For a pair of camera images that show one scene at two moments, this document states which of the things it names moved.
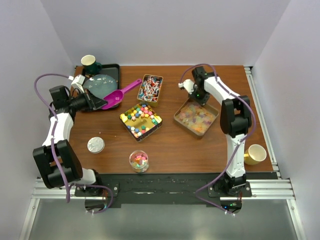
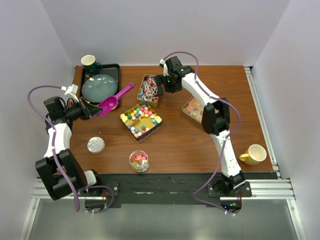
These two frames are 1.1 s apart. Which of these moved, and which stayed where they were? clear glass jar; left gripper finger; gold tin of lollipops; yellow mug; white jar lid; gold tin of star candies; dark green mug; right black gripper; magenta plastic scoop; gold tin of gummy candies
Moved: right black gripper; magenta plastic scoop; left gripper finger; gold tin of gummy candies
Stayed: white jar lid; yellow mug; gold tin of star candies; clear glass jar; dark green mug; gold tin of lollipops
